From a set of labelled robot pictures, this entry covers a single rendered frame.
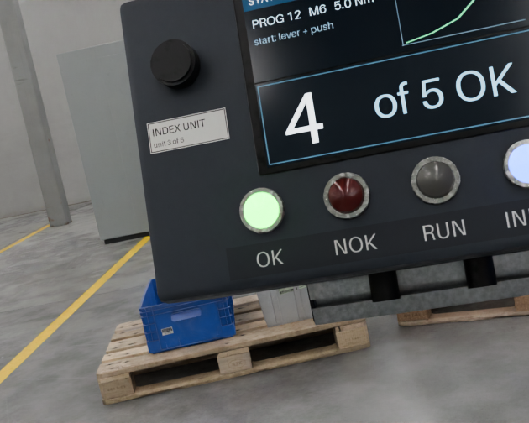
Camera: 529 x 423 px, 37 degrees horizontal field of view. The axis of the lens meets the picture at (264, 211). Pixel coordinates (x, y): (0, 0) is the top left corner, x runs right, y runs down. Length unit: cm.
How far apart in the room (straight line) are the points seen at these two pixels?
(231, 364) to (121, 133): 484
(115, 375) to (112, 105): 484
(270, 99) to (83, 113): 773
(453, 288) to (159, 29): 25
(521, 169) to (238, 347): 313
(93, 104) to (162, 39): 765
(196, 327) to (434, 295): 312
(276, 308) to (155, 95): 315
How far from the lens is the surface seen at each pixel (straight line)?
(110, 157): 815
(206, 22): 50
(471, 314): 376
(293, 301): 363
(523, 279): 53
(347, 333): 356
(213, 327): 362
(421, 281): 53
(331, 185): 46
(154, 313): 361
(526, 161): 45
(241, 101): 48
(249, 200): 46
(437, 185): 45
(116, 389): 362
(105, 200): 821
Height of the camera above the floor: 118
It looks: 8 degrees down
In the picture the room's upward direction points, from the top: 12 degrees counter-clockwise
